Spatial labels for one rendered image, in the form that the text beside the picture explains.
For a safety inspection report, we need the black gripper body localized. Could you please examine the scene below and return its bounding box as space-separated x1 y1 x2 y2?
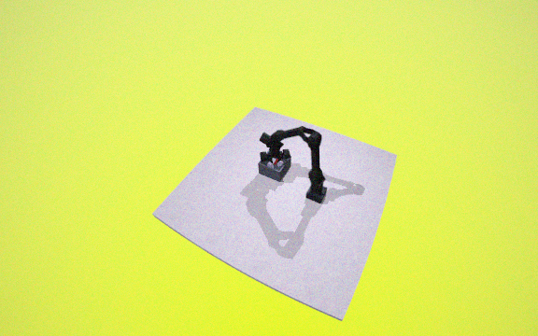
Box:
260 149 290 161

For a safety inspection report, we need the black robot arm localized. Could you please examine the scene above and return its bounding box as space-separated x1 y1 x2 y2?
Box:
260 126 326 195

